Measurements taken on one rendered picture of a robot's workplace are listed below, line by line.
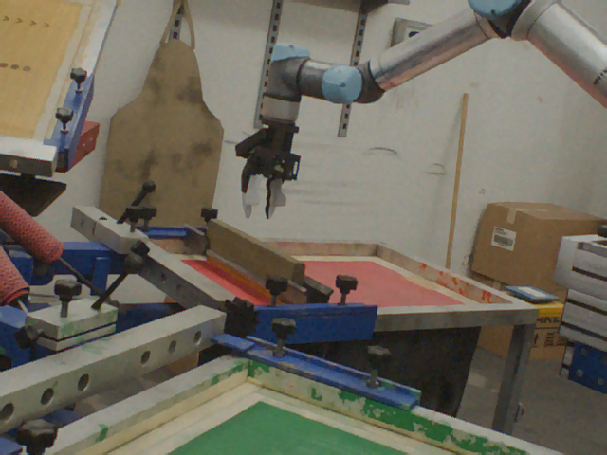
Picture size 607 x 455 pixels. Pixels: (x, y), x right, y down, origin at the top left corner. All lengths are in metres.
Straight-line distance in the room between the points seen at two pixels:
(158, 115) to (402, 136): 1.39
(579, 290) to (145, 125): 2.54
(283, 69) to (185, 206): 2.31
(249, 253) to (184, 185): 2.13
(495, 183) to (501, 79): 0.58
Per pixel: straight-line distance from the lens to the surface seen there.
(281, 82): 1.89
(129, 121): 3.95
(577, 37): 1.64
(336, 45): 4.49
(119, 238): 1.79
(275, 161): 1.90
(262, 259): 1.94
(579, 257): 1.79
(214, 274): 2.08
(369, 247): 2.52
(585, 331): 1.81
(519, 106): 5.36
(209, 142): 4.15
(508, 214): 5.16
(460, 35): 1.86
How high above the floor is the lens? 1.48
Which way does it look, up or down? 11 degrees down
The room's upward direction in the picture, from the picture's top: 10 degrees clockwise
